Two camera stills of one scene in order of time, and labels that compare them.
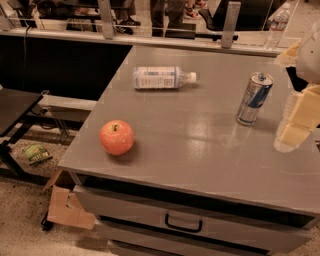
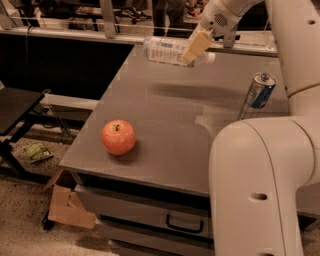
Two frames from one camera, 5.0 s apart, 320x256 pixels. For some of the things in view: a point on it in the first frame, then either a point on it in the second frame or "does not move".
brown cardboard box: [61, 212] does not move
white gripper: [310, 56] -> [217, 17]
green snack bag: [36, 153] does not move
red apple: [116, 137] does not move
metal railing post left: [105, 8] does not move
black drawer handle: [166, 220] does not move
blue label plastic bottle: [161, 77] -> [171, 50]
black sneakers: [127, 21] -> [131, 13]
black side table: [16, 108] does not move
